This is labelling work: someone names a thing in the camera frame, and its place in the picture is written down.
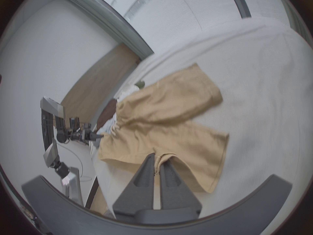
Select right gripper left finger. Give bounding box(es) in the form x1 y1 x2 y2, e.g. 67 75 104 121
112 153 156 216

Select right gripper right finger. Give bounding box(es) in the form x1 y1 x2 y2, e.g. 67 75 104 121
160 161 203 215

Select tan shorts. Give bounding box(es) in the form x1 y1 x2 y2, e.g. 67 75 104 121
98 63 229 193

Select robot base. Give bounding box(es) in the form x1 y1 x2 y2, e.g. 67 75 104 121
60 167 85 206

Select bed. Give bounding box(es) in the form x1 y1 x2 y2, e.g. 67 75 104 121
60 16 313 220

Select pale grey garment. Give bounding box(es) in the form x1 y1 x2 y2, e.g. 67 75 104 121
89 114 118 154

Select brown garment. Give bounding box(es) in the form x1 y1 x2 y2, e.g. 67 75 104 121
97 99 117 134

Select grey-green curtain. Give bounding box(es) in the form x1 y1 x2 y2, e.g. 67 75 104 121
61 0 154 61

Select window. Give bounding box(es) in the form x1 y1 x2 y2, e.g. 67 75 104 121
89 0 313 43

